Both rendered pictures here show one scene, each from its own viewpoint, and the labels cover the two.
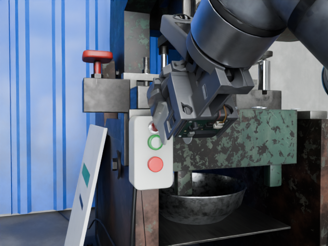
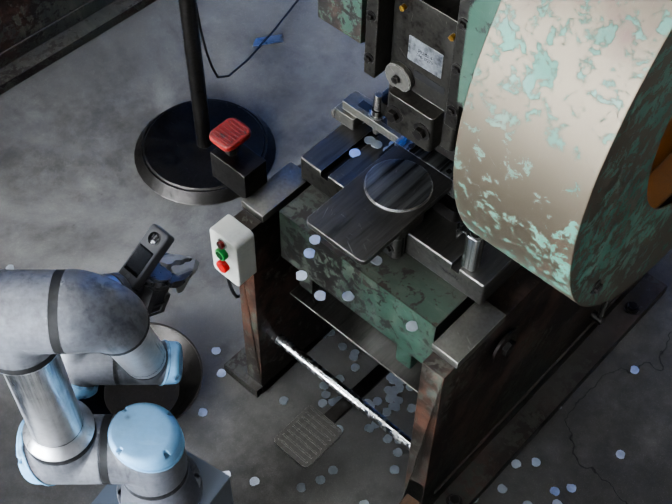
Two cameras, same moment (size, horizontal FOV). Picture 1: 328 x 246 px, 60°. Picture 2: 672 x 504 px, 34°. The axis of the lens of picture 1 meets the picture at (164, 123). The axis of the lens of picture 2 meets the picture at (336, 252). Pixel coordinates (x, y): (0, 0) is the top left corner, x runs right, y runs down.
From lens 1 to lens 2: 2.08 m
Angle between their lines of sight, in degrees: 72
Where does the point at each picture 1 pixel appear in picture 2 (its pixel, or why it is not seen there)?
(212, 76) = not seen: hidden behind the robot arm
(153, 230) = (251, 294)
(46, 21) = not seen: outside the picture
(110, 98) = (229, 179)
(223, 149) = (341, 288)
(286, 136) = (417, 337)
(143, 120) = (214, 233)
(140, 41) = not seen: hidden behind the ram
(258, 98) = (444, 269)
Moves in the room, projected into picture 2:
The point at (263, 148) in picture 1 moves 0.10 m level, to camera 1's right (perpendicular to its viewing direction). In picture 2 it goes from (387, 323) to (415, 363)
